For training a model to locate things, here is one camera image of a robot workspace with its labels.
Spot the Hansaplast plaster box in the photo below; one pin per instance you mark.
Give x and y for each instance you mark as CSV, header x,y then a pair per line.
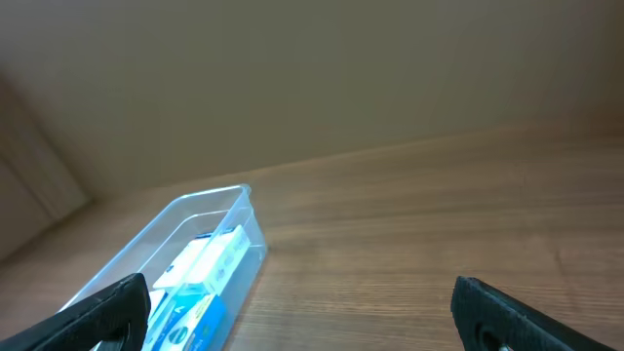
x,y
206,264

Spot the clear plastic container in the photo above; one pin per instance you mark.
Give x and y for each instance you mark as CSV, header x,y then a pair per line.
x,y
189,216

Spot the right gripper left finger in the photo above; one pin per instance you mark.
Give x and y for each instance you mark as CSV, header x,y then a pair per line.
x,y
115,318

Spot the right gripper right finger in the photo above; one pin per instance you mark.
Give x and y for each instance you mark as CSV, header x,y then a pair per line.
x,y
488,319

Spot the blue yellow VapoDrops box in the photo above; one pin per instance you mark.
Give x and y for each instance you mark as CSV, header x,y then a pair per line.
x,y
190,322

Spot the white Panadol box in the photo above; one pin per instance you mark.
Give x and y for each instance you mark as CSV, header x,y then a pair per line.
x,y
162,305

